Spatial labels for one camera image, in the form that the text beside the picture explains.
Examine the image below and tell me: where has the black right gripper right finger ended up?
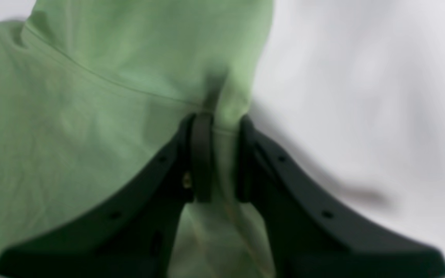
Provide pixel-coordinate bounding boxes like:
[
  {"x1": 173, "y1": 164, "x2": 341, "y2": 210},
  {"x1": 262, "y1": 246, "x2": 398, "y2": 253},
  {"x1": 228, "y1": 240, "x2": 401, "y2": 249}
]
[{"x1": 236, "y1": 116, "x2": 445, "y2": 278}]

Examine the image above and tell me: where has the green T-shirt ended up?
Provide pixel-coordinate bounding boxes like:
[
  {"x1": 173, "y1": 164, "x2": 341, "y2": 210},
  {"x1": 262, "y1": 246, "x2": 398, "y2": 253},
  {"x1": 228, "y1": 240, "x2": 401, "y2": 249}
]
[{"x1": 0, "y1": 0, "x2": 274, "y2": 278}]

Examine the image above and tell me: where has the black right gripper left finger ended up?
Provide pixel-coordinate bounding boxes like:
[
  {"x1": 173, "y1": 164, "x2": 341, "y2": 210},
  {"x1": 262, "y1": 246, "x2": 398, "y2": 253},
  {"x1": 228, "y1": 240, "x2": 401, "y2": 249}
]
[{"x1": 0, "y1": 113, "x2": 213, "y2": 278}]

